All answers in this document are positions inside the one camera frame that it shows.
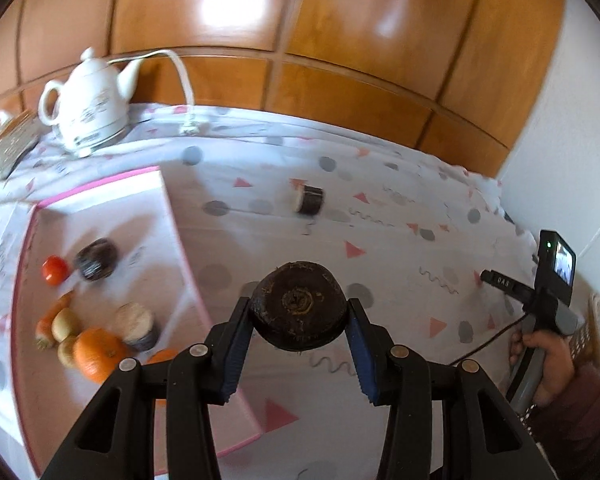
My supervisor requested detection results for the person's right hand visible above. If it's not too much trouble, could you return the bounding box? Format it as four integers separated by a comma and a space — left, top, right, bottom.
509, 330, 574, 408

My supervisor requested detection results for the dark red sleeve forearm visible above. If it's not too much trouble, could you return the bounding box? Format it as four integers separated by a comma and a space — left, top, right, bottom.
529, 364, 600, 479

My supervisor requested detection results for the white floral ceramic kettle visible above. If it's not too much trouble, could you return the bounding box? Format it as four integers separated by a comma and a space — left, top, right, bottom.
38, 48, 142, 156

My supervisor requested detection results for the ornate tissue box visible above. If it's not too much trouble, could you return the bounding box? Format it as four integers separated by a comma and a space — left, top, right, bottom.
0, 110, 42, 181

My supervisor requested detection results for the dark round fruit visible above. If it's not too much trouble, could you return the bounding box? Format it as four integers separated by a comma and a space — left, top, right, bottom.
73, 238, 119, 281
249, 261, 348, 352

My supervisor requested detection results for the yellow-green small fruit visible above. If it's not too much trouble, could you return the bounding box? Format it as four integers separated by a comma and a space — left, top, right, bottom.
52, 308, 82, 344
57, 336, 76, 368

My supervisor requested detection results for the small red tomato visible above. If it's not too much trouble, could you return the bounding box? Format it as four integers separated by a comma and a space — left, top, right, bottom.
42, 255, 70, 286

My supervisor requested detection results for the patterned white tablecloth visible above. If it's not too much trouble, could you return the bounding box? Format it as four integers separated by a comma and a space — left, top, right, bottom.
0, 107, 535, 479

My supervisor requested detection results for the small carrot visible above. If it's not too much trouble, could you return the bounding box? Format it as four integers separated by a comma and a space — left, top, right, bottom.
34, 290, 74, 350

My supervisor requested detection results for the orange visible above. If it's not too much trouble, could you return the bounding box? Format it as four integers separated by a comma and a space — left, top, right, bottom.
144, 348, 178, 406
73, 327, 132, 385

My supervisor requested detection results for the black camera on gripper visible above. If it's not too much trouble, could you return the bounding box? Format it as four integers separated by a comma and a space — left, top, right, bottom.
534, 230, 577, 307

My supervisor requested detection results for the black cable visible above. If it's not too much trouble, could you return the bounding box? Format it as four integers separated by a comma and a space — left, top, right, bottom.
446, 311, 530, 366

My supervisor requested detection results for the white power cord with plug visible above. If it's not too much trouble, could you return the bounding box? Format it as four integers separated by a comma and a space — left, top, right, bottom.
108, 49, 202, 137

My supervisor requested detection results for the dark cut fruit half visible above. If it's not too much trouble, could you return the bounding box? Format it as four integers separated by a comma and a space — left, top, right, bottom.
112, 302, 160, 352

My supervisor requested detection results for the dark cut cylinder fruit piece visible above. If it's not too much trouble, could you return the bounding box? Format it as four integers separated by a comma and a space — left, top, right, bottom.
294, 184, 325, 217

